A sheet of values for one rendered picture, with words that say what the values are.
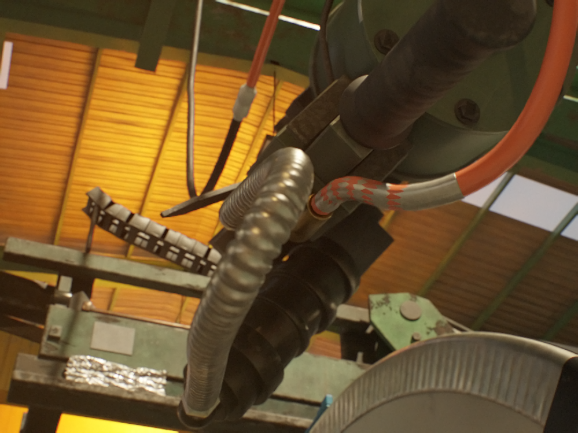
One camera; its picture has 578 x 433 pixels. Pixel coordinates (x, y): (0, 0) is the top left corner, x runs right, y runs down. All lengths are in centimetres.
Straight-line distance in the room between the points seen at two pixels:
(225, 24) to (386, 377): 282
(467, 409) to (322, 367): 108
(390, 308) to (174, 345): 46
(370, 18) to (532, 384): 25
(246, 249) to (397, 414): 46
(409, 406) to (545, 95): 36
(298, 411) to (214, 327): 132
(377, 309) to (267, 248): 151
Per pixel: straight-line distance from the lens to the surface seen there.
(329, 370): 174
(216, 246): 73
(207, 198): 59
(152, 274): 177
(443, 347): 72
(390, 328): 183
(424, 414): 74
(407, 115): 46
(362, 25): 54
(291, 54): 362
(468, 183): 46
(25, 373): 159
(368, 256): 67
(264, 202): 35
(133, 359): 164
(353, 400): 88
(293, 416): 167
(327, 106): 54
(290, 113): 64
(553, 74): 48
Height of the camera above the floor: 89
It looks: 41 degrees up
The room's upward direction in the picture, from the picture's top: straight up
